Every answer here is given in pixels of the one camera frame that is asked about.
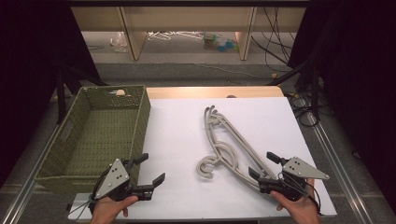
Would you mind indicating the metal floor rail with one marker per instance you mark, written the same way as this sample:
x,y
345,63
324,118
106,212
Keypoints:
x,y
25,189
339,168

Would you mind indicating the grey plastic clothes hanger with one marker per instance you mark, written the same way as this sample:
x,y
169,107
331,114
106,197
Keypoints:
x,y
241,140
208,127
199,168

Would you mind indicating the clear plastic bag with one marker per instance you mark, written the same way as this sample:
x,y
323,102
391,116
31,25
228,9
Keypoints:
x,y
119,42

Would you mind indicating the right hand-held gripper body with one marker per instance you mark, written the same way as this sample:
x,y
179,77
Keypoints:
x,y
299,169

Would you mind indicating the black metal stand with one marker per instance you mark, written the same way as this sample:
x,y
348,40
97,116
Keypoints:
x,y
315,93
61,99

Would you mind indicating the white table mat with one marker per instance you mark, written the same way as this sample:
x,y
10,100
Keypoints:
x,y
180,140

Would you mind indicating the dark curtain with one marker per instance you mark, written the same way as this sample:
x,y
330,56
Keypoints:
x,y
358,77
31,77

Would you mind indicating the green woven basket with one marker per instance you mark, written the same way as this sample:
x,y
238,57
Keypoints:
x,y
102,130

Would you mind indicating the person's left hand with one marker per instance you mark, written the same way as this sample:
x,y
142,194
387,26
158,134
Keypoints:
x,y
106,211

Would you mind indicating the small beige tag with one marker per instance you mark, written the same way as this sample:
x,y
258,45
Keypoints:
x,y
120,92

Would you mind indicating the person's right hand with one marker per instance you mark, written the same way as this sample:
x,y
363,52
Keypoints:
x,y
303,211

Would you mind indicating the pile of colourful toys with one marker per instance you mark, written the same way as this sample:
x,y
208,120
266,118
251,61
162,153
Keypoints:
x,y
219,43

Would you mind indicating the light wooden desk frame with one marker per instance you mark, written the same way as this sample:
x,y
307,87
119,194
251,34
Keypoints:
x,y
190,18

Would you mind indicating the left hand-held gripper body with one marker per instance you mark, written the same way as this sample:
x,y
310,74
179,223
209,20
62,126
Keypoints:
x,y
113,179

